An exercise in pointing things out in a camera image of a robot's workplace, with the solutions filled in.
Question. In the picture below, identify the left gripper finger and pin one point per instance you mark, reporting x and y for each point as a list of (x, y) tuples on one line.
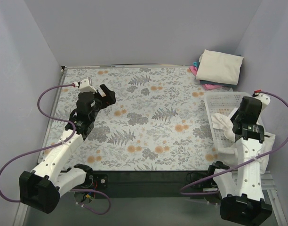
[(109, 98), (100, 101)]

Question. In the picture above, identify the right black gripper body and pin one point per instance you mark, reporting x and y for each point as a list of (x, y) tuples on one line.
[(248, 103)]

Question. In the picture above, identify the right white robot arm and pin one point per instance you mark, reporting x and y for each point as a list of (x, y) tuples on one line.
[(243, 199)]

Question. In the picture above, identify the white t shirt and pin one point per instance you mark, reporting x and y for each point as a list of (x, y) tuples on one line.
[(229, 155)]

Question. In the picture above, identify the floral table mat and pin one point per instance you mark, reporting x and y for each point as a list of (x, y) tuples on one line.
[(159, 120)]

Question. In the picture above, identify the white plastic basket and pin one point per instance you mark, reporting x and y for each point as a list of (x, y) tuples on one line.
[(250, 140)]

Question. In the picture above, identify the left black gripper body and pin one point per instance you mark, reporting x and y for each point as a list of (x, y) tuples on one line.
[(102, 97)]

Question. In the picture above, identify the pink folded t shirt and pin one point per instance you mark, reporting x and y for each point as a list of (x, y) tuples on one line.
[(193, 70)]

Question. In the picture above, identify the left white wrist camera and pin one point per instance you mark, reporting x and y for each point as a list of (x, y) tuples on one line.
[(85, 85)]

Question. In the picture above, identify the cream folded t shirt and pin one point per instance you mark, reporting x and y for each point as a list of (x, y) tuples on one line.
[(219, 67)]

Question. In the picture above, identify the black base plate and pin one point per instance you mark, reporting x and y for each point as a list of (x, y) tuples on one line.
[(142, 184)]

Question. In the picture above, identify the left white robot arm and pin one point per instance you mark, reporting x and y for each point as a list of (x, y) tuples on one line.
[(43, 187)]

